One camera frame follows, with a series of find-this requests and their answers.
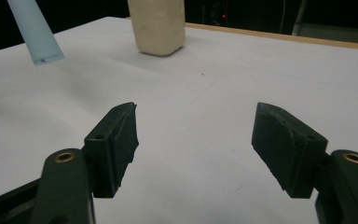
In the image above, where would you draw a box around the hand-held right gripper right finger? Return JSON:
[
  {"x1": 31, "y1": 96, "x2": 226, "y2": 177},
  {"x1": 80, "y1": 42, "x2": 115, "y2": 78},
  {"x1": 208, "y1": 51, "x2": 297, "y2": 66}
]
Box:
[{"x1": 250, "y1": 101, "x2": 329, "y2": 200}]

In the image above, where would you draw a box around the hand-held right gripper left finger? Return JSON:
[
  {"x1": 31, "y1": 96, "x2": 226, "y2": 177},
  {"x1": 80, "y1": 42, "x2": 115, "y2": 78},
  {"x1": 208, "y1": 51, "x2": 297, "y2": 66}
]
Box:
[{"x1": 83, "y1": 101, "x2": 140, "y2": 200}]

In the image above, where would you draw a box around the cream square cup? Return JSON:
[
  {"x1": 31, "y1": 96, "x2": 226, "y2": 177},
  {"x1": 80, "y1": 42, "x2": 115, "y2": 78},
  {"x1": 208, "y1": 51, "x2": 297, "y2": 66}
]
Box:
[{"x1": 127, "y1": 0, "x2": 186, "y2": 58}]

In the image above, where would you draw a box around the white table sheet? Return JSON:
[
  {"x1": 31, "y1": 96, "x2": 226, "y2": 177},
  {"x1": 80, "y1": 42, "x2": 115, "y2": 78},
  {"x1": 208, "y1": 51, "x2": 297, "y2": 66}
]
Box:
[{"x1": 0, "y1": 16, "x2": 358, "y2": 224}]

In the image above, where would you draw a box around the dark device with red light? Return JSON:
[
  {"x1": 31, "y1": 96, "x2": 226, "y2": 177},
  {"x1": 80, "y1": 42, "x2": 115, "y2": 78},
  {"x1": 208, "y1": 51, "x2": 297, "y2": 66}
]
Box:
[{"x1": 211, "y1": 8, "x2": 231, "y2": 26}]

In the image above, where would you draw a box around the white metal desk frame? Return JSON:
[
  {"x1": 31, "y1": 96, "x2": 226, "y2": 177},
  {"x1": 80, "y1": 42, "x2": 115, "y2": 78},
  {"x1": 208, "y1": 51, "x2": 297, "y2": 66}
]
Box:
[{"x1": 291, "y1": 0, "x2": 358, "y2": 46}]

